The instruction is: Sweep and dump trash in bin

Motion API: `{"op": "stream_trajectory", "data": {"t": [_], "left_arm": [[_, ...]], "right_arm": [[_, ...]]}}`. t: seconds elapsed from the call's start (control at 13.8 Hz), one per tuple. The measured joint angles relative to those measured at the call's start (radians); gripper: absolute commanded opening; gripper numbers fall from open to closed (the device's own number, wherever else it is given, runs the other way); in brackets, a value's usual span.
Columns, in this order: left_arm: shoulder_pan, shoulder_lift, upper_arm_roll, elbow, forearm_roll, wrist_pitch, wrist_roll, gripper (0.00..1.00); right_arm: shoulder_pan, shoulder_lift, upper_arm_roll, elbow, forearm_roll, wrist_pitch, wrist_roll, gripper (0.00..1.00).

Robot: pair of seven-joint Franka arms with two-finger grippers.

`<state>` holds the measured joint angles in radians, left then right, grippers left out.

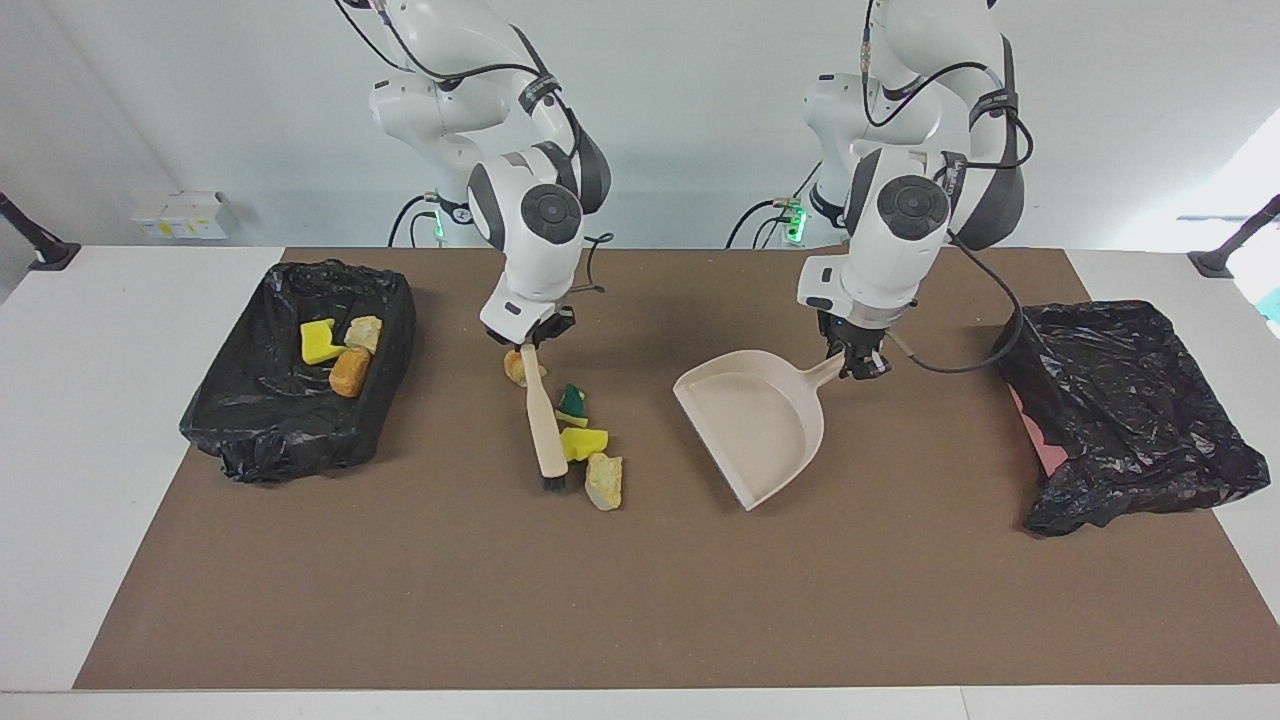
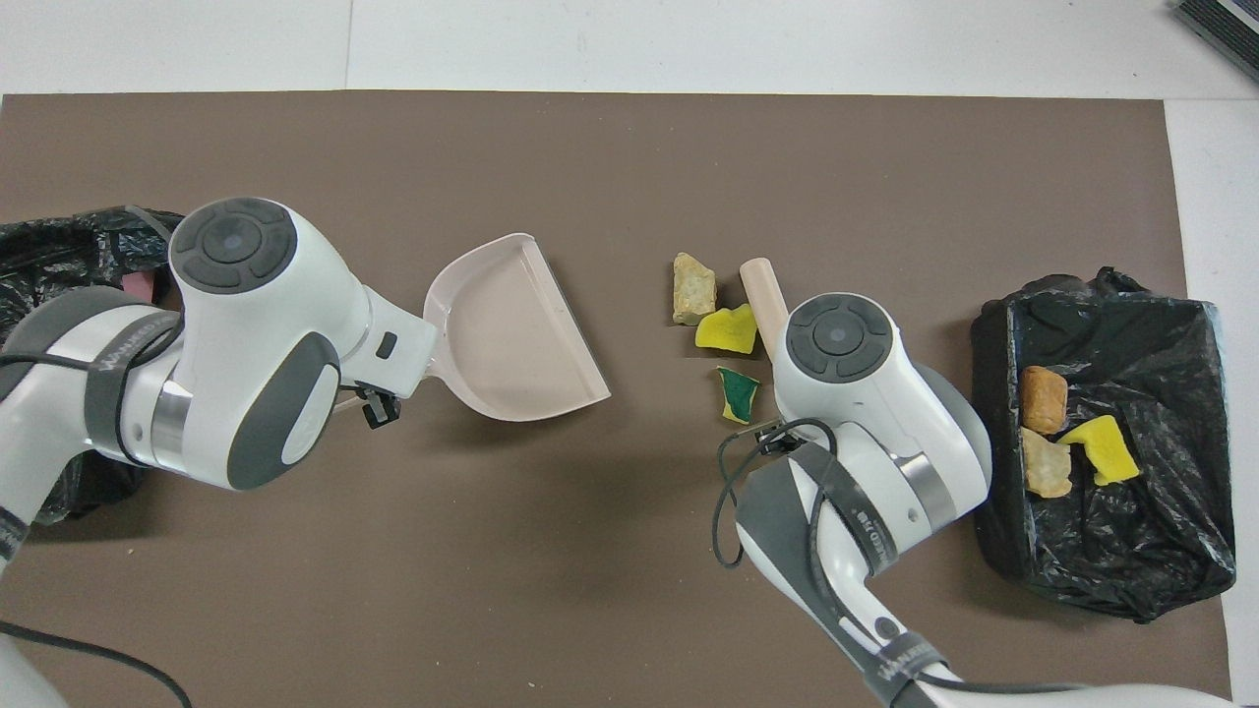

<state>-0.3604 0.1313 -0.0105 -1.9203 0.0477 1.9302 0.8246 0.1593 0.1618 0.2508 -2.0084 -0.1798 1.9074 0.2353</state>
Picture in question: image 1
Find pale bread piece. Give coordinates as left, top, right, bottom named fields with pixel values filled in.
left=585, top=453, right=624, bottom=512

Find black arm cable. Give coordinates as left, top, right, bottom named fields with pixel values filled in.
left=865, top=0, right=1036, bottom=377
left=335, top=0, right=613, bottom=299

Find beige hand brush black bristles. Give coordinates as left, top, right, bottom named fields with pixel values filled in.
left=519, top=343, right=569, bottom=493

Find brown table mat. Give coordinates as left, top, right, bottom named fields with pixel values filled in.
left=73, top=247, right=1280, bottom=691

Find white wall socket boxes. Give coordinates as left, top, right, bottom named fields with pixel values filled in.
left=133, top=192, right=229, bottom=241

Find brown oval bread roll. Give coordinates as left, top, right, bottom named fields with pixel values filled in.
left=329, top=346, right=373, bottom=399

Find black base cable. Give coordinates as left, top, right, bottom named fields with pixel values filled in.
left=728, top=197, right=801, bottom=249
left=388, top=193, right=441, bottom=248

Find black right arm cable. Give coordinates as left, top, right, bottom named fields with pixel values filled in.
left=335, top=0, right=613, bottom=299

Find beige plastic dustpan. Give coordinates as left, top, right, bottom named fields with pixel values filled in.
left=672, top=349, right=846, bottom=512

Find large green yellow sponge piece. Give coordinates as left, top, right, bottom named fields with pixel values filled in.
left=300, top=318, right=348, bottom=366

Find black bag lined pink bin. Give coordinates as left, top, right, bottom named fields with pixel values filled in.
left=991, top=300, right=1272, bottom=538

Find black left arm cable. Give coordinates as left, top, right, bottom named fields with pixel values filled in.
left=865, top=0, right=1036, bottom=377

